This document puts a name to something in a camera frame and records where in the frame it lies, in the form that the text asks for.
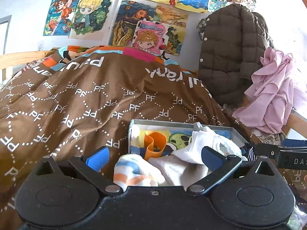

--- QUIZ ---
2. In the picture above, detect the blond boy drawing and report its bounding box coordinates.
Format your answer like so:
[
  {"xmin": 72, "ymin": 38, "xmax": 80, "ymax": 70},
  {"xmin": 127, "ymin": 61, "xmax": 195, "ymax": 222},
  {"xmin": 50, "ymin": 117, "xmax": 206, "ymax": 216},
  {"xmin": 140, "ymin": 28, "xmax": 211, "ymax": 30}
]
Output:
[{"xmin": 69, "ymin": 0, "xmax": 118, "ymax": 41}]

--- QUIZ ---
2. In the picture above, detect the white blue baby sock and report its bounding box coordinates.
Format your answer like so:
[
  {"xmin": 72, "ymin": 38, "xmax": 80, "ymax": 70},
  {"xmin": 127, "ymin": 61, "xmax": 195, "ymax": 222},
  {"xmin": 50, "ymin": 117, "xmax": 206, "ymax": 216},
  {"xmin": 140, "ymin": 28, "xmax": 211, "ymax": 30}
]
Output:
[{"xmin": 172, "ymin": 126, "xmax": 247, "ymax": 165}]

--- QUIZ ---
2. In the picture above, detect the wooden bed frame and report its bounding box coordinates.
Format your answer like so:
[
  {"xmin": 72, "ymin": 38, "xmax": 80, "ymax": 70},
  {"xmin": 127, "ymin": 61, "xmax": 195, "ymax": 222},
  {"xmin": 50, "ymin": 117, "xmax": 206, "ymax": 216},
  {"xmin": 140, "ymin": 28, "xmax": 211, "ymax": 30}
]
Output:
[{"xmin": 1, "ymin": 50, "xmax": 55, "ymax": 81}]

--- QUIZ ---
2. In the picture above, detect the bag of green pieces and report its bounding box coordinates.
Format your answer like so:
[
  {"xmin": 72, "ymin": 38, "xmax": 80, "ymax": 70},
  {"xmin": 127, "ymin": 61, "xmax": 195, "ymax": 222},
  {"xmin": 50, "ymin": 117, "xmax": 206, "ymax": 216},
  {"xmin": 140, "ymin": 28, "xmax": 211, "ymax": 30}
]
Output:
[{"xmin": 287, "ymin": 203, "xmax": 306, "ymax": 230}]

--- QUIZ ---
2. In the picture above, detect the grey tray with cartoon picture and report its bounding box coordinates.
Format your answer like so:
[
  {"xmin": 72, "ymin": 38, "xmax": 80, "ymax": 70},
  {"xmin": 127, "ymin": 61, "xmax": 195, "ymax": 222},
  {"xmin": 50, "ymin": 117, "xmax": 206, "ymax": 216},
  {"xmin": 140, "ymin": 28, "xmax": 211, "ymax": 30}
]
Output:
[{"xmin": 128, "ymin": 119, "xmax": 248, "ymax": 157}]

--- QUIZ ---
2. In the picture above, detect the pink shirt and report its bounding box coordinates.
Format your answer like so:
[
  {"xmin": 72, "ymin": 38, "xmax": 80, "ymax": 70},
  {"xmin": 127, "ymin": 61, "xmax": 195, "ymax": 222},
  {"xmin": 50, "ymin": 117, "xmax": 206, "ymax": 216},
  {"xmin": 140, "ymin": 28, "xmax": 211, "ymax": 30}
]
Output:
[{"xmin": 233, "ymin": 47, "xmax": 306, "ymax": 134}]

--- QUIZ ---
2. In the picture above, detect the grey knitted cloth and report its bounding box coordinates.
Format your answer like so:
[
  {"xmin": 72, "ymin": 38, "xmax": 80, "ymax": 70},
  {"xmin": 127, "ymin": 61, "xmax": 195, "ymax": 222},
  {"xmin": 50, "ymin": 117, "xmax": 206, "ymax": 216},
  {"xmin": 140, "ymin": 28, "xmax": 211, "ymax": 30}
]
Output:
[{"xmin": 149, "ymin": 155, "xmax": 211, "ymax": 190}]

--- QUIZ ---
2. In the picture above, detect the brown patterned quilt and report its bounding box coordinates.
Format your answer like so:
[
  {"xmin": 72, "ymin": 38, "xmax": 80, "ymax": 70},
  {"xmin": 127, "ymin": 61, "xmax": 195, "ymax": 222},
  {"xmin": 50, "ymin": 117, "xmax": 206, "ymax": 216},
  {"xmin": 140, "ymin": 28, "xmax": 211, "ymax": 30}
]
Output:
[{"xmin": 0, "ymin": 45, "xmax": 307, "ymax": 230}]

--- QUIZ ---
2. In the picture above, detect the anime girl poster left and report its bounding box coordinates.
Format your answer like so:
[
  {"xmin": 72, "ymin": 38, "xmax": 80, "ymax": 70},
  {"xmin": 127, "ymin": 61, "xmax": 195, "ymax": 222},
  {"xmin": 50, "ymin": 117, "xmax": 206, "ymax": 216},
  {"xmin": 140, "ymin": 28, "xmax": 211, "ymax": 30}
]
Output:
[{"xmin": 43, "ymin": 0, "xmax": 79, "ymax": 36}]

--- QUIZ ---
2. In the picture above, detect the grey face mask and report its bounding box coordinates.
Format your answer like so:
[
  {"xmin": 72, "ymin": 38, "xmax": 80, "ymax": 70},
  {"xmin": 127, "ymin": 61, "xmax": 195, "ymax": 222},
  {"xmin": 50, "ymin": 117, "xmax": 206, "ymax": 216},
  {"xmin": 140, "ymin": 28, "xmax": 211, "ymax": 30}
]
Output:
[{"xmin": 193, "ymin": 122, "xmax": 203, "ymax": 132}]

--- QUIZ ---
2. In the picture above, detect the pink cartoon girl picture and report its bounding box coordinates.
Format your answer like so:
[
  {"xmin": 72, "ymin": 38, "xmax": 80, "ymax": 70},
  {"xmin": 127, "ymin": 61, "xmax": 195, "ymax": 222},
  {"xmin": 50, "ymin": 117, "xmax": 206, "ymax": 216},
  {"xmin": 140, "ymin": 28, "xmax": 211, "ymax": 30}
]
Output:
[{"xmin": 132, "ymin": 19, "xmax": 171, "ymax": 55}]

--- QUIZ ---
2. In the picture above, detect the navy striped sock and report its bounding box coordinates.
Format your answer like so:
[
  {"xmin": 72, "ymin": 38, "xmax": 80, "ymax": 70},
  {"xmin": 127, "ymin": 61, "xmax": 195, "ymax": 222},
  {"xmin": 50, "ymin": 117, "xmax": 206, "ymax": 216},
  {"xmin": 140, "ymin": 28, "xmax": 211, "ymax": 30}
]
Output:
[{"xmin": 240, "ymin": 142, "xmax": 258, "ymax": 161}]

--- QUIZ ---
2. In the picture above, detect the window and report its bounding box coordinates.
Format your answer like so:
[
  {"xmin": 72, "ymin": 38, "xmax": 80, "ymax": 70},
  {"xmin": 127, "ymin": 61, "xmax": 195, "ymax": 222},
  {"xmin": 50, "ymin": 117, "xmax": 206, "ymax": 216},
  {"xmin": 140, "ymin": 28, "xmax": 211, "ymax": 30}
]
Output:
[{"xmin": 0, "ymin": 15, "xmax": 12, "ymax": 55}]

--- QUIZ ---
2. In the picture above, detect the striped pastel sock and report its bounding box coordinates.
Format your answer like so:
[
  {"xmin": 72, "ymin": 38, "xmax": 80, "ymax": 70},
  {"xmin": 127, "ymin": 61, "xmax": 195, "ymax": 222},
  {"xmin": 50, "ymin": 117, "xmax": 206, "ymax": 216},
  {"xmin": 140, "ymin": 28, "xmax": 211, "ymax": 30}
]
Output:
[{"xmin": 113, "ymin": 154, "xmax": 165, "ymax": 191}]

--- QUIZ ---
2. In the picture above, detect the dark swirl painting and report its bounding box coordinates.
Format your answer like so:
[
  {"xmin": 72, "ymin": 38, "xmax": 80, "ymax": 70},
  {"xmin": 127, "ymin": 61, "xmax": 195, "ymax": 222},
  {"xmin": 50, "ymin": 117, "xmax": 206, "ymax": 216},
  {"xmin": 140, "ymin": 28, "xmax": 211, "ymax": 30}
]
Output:
[{"xmin": 109, "ymin": 0, "xmax": 188, "ymax": 56}]

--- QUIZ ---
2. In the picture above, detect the brown quilted jacket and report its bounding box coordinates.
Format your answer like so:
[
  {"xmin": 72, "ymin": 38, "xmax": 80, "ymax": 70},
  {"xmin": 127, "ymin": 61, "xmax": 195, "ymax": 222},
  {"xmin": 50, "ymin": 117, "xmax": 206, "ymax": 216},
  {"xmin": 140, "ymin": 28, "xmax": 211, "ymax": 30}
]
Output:
[{"xmin": 198, "ymin": 4, "xmax": 274, "ymax": 106}]

